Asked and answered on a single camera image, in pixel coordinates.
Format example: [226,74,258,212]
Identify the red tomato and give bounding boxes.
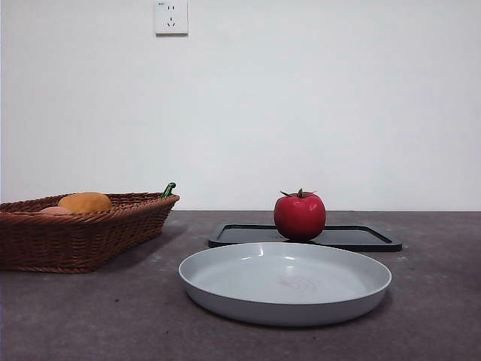
[273,187,327,241]

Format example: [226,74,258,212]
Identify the black flat tray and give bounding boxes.
[208,223,403,253]

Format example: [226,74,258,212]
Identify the grey round plate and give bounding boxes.
[178,241,393,327]

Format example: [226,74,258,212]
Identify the yellow-orange potato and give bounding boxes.
[58,191,113,214]

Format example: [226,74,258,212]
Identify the brown wicker basket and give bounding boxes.
[0,192,180,275]

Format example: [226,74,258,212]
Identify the white wall socket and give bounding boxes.
[156,1,189,38]

